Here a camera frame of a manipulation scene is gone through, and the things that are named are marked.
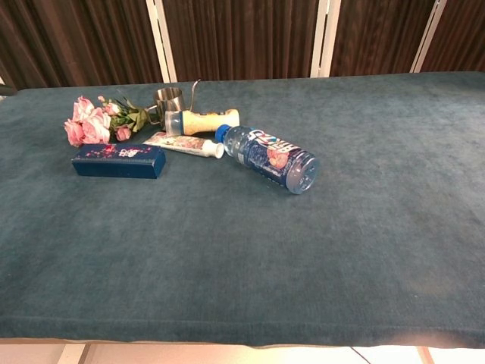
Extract blue box with grey lining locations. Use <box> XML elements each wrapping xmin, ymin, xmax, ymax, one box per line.
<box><xmin>70</xmin><ymin>143</ymin><xmax>167</xmax><ymax>180</ymax></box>

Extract blue plastic drink bottle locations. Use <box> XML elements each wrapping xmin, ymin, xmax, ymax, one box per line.
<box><xmin>214</xmin><ymin>123</ymin><xmax>321</xmax><ymax>196</ymax></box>

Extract mayonnaise squeeze bottle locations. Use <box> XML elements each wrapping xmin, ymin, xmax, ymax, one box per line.
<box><xmin>164</xmin><ymin>108</ymin><xmax>241</xmax><ymax>137</ymax></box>

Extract white floral toothpaste tube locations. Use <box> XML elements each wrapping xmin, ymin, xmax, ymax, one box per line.
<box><xmin>142</xmin><ymin>131</ymin><xmax>225</xmax><ymax>159</ymax></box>

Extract blue felt table cloth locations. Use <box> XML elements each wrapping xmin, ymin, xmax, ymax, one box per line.
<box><xmin>0</xmin><ymin>71</ymin><xmax>485</xmax><ymax>349</ymax></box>

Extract stainless steel measuring cup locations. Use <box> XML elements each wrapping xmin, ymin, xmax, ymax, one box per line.
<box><xmin>145</xmin><ymin>78</ymin><xmax>202</xmax><ymax>132</ymax></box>

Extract brown pleated curtain panel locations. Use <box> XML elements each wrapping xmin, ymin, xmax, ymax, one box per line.
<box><xmin>0</xmin><ymin>0</ymin><xmax>164</xmax><ymax>94</ymax></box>
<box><xmin>329</xmin><ymin>0</ymin><xmax>437</xmax><ymax>77</ymax></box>
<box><xmin>161</xmin><ymin>0</ymin><xmax>320</xmax><ymax>83</ymax></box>
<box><xmin>421</xmin><ymin>0</ymin><xmax>485</xmax><ymax>73</ymax></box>

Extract pink artificial flower bouquet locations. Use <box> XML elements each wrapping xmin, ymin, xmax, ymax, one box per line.
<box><xmin>63</xmin><ymin>95</ymin><xmax>152</xmax><ymax>148</ymax></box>

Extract white partition frame post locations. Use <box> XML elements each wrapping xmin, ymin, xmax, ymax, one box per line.
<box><xmin>411</xmin><ymin>0</ymin><xmax>448</xmax><ymax>74</ymax></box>
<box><xmin>310</xmin><ymin>0</ymin><xmax>342</xmax><ymax>79</ymax></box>
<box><xmin>145</xmin><ymin>0</ymin><xmax>178</xmax><ymax>83</ymax></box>

